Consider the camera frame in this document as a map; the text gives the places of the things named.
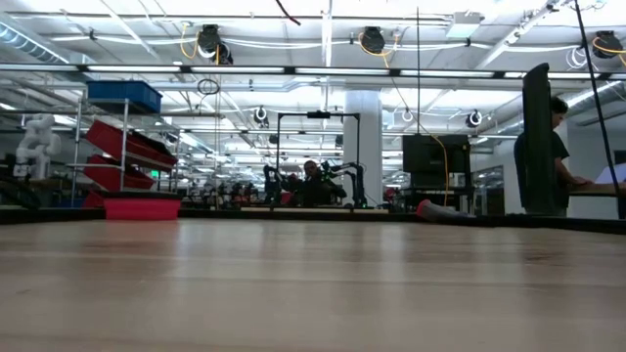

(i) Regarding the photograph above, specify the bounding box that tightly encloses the yellow hanging cable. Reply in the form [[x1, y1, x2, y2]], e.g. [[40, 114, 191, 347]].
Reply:
[[429, 134, 451, 207]]

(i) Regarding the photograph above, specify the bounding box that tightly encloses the red cord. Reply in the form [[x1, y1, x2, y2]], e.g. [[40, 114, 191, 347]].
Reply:
[[274, 0, 302, 27]]

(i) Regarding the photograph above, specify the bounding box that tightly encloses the grey glove with red cuff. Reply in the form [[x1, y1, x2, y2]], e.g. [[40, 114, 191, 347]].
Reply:
[[415, 198, 471, 221]]

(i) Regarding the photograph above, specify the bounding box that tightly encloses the long ceiling light bar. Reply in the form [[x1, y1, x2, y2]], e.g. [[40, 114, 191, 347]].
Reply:
[[0, 63, 626, 82]]

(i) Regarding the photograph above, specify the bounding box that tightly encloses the white building pillar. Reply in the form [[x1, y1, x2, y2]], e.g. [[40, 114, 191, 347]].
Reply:
[[343, 90, 384, 206]]

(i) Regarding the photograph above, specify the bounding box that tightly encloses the red shelf bin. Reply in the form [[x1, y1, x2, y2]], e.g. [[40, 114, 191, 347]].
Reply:
[[82, 189, 107, 209], [85, 120, 179, 172], [81, 154, 157, 192]]

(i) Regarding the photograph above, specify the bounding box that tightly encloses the blue storage bin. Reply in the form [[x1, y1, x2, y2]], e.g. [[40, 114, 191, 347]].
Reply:
[[86, 80, 163, 114]]

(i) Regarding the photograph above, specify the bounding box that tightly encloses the red plastic bin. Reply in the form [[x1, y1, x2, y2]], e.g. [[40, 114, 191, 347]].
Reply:
[[102, 191, 182, 222]]

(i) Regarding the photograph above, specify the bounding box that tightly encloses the metal wire shelf rack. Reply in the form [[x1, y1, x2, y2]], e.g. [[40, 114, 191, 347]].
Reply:
[[67, 95, 182, 209]]

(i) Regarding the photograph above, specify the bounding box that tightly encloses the black monitor cart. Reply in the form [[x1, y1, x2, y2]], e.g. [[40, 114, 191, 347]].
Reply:
[[395, 187, 473, 215]]

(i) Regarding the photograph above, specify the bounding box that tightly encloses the hanging black cable loop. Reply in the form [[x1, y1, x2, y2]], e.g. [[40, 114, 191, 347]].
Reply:
[[197, 77, 222, 97]]

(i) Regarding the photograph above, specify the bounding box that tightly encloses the black gantry frame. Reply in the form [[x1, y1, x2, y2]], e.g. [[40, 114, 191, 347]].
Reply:
[[275, 110, 362, 210]]

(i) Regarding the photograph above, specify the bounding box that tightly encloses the thin black hanging cable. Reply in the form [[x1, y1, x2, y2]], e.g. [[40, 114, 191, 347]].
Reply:
[[416, 7, 422, 136]]

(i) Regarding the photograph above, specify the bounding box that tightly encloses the person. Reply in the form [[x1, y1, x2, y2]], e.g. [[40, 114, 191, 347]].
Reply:
[[295, 159, 347, 207], [513, 96, 596, 218]]

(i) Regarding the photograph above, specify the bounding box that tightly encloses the glass door cabinet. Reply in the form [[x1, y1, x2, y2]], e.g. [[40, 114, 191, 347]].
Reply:
[[471, 164, 506, 217]]

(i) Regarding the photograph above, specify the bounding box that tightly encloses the thin black slanted pole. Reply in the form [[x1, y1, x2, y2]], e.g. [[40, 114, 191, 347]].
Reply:
[[572, 0, 622, 197]]

